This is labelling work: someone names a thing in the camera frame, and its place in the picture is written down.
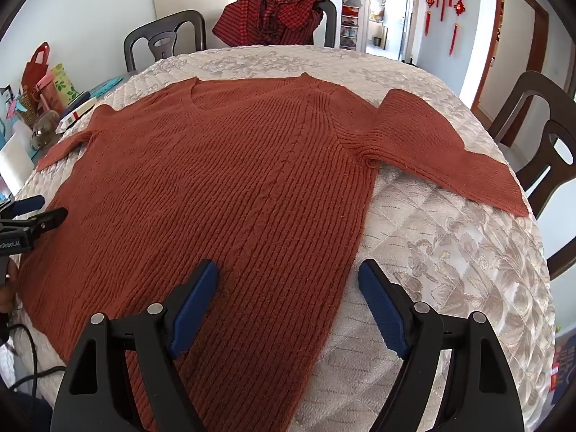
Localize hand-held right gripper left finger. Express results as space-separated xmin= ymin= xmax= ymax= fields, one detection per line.
xmin=50 ymin=258 xmax=220 ymax=432

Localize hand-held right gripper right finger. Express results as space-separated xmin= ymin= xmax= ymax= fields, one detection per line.
xmin=357 ymin=258 xmax=525 ymax=432

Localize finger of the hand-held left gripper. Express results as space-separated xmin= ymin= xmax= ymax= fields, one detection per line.
xmin=0 ymin=208 xmax=68 ymax=237
xmin=0 ymin=195 xmax=46 ymax=219

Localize rust knit sweater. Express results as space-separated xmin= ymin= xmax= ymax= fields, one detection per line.
xmin=15 ymin=72 xmax=529 ymax=432

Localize red plaid clothes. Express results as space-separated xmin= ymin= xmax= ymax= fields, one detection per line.
xmin=212 ymin=0 xmax=325 ymax=46

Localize person's left hand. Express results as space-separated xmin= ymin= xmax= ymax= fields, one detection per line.
xmin=0 ymin=263 xmax=19 ymax=316

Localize plain white box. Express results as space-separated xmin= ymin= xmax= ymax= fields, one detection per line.
xmin=0 ymin=121 xmax=37 ymax=186

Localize glass jar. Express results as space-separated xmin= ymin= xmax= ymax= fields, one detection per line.
xmin=30 ymin=110 xmax=62 ymax=151

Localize white quilted blanket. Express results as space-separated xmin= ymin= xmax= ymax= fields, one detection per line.
xmin=9 ymin=45 xmax=556 ymax=432

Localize white tube with red band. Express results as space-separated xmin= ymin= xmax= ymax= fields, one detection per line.
xmin=56 ymin=96 xmax=98 ymax=134

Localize dark blue box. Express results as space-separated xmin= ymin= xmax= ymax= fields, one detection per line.
xmin=67 ymin=91 xmax=91 ymax=114

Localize pink packet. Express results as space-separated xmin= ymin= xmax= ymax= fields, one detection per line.
xmin=35 ymin=74 xmax=57 ymax=100

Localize green patterned bag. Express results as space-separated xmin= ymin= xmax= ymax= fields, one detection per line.
xmin=49 ymin=63 xmax=80 ymax=106

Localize red gift bag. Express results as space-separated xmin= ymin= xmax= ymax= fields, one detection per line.
xmin=20 ymin=42 xmax=61 ymax=115

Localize light blue case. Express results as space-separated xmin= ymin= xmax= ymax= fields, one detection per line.
xmin=87 ymin=76 xmax=125 ymax=98

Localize dark grey plastic chair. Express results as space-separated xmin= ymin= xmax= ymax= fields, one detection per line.
xmin=488 ymin=71 xmax=576 ymax=280
xmin=310 ymin=0 xmax=338 ymax=48
xmin=123 ymin=10 xmax=208 ymax=73

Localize kitchen shelf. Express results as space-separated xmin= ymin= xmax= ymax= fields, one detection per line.
xmin=339 ymin=4 xmax=361 ymax=51

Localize black cable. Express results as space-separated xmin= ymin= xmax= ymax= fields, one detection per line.
xmin=0 ymin=321 xmax=66 ymax=390

